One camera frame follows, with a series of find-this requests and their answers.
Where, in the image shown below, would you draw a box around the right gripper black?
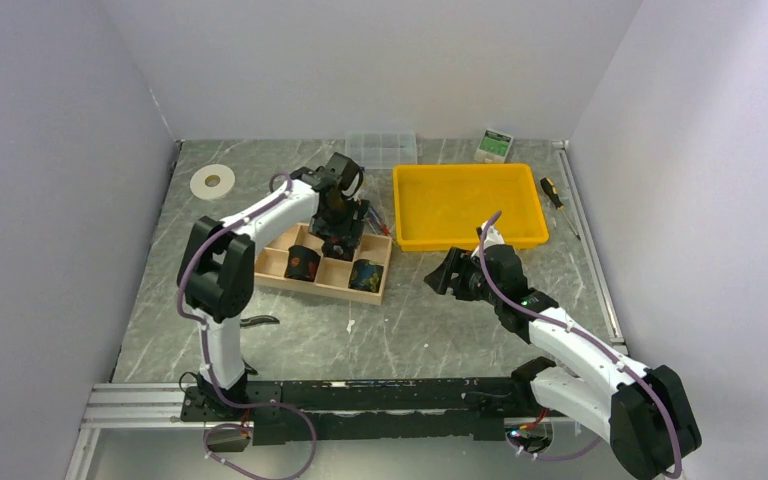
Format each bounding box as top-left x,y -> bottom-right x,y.
424,246 -> 503,305

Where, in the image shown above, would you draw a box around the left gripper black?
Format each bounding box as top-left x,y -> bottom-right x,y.
309,194 -> 370,248

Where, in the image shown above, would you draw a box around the navy floral necktie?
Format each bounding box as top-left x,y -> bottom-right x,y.
322,237 -> 359,261

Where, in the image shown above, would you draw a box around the wooden compartment organizer box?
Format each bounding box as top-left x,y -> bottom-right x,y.
255,223 -> 392,305

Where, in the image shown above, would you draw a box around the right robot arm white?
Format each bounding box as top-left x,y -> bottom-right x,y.
424,244 -> 702,479

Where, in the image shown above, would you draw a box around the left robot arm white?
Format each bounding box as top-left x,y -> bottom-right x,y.
176,153 -> 370,420

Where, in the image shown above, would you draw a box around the white tape roll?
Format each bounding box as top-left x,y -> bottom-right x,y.
189,164 -> 236,201

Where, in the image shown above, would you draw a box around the dark rolled tie orange pattern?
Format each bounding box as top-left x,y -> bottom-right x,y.
284,245 -> 321,282

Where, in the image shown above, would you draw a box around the blue rolled tie yellow flowers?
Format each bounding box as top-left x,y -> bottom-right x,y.
348,259 -> 385,294

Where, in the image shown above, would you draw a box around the yellow plastic tray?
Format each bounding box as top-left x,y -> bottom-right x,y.
392,163 -> 549,252

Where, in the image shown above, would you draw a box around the clear plastic parts box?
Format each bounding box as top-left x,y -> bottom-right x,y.
345,131 -> 418,170

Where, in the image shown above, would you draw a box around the small black curved piece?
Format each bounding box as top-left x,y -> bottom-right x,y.
240,315 -> 280,376

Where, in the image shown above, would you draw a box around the black yellow screwdriver right side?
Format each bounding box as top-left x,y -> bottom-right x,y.
539,177 -> 581,240

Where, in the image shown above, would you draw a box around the green white small box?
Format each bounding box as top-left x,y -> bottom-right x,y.
474,129 -> 514,164

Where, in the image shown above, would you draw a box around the blue red handled screwdriver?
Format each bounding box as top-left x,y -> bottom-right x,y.
367,206 -> 393,240

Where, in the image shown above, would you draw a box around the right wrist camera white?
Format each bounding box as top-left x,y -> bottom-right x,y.
475,225 -> 505,251

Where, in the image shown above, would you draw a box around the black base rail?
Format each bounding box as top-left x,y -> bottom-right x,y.
179,377 -> 544,446

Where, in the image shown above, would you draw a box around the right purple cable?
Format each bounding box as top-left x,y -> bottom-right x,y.
476,210 -> 685,480

